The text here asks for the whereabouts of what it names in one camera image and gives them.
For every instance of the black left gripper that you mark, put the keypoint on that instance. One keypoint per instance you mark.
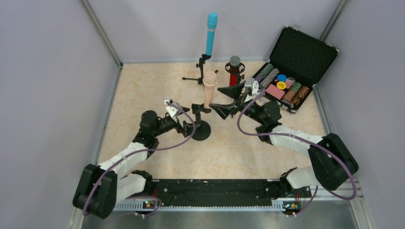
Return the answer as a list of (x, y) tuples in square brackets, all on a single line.
[(184, 126)]

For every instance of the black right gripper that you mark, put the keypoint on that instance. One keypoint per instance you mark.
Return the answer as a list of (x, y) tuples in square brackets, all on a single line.
[(238, 101)]

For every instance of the black round-base mic stand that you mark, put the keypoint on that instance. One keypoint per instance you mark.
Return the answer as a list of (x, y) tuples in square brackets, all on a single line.
[(203, 129)]

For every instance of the beige microphone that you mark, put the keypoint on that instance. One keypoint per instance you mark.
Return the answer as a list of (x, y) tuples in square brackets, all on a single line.
[(209, 81)]

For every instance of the black tripod stand with basket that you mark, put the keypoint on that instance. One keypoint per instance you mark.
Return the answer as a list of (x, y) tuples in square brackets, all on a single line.
[(240, 75)]

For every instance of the red glitter microphone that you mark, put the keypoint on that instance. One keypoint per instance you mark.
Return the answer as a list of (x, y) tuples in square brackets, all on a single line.
[(234, 64)]

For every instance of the blue microphone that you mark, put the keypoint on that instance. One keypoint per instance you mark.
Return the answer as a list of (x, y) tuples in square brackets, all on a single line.
[(211, 27)]

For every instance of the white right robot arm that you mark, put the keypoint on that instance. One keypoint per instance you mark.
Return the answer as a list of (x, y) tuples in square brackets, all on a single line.
[(332, 164)]

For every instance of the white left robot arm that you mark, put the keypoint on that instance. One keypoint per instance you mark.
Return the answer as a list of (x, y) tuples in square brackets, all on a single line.
[(102, 186)]

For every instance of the pink playing card deck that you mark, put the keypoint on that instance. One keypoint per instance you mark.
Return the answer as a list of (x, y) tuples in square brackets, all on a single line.
[(274, 91)]

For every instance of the yellow big blind button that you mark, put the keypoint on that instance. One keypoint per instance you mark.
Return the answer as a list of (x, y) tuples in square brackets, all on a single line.
[(281, 85)]

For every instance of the blue dealer button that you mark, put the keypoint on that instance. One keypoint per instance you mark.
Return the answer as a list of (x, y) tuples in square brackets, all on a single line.
[(281, 78)]

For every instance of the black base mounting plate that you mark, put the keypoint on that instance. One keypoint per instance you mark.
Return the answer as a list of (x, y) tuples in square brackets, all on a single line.
[(220, 192)]

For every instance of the black poker chip case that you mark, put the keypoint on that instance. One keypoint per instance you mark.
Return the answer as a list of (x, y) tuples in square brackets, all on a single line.
[(303, 59)]

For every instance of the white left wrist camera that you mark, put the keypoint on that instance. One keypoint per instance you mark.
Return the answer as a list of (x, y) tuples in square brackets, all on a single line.
[(173, 108)]

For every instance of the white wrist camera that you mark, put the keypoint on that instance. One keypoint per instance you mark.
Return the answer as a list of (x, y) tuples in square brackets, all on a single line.
[(173, 108), (251, 87)]

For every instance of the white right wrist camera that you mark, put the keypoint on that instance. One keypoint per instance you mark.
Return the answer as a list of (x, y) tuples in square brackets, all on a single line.
[(251, 87)]

